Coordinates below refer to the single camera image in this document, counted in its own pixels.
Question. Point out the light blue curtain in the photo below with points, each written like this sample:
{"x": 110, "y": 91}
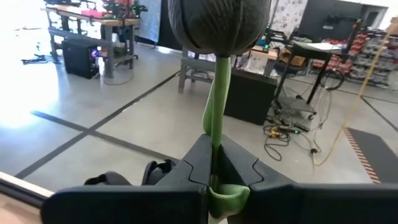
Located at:
{"x": 149, "y": 18}

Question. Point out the black mat orange striped edge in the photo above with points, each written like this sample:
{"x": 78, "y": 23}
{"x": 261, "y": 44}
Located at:
{"x": 379, "y": 152}

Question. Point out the grey metal bench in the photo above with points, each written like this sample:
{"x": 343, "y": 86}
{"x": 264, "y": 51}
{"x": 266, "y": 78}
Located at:
{"x": 196, "y": 63}

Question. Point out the black tulip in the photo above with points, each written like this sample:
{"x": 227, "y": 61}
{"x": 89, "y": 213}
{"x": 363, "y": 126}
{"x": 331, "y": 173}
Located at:
{"x": 217, "y": 25}

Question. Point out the black floor cabinet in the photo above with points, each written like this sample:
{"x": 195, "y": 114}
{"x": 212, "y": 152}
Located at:
{"x": 248, "y": 96}

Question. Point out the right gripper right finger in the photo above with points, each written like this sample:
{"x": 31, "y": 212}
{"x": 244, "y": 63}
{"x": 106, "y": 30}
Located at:
{"x": 311, "y": 205}

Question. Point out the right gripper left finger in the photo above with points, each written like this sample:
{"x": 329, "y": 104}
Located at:
{"x": 130, "y": 205}

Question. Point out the yellow power plug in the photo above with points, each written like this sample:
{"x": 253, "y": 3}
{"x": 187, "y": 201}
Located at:
{"x": 273, "y": 133}

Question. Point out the patterned white cloth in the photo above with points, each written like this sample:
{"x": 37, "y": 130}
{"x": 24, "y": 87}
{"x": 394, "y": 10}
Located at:
{"x": 289, "y": 14}

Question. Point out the black computer tower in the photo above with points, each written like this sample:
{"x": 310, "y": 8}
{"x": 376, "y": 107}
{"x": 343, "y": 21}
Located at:
{"x": 79, "y": 59}

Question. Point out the black rolling stand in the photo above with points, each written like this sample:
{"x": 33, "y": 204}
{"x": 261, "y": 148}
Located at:
{"x": 295, "y": 105}

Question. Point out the shelving with red bins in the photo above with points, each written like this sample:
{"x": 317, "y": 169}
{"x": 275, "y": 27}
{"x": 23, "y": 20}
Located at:
{"x": 373, "y": 59}

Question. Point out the wooden workbench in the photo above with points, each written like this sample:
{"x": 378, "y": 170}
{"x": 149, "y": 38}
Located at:
{"x": 109, "y": 22}

